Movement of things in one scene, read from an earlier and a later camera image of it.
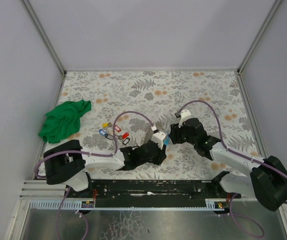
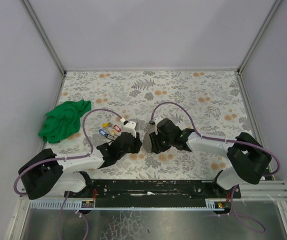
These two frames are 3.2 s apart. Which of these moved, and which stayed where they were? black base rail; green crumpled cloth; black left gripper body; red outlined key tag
Moved: black left gripper body
Stayed: red outlined key tag; black base rail; green crumpled cloth
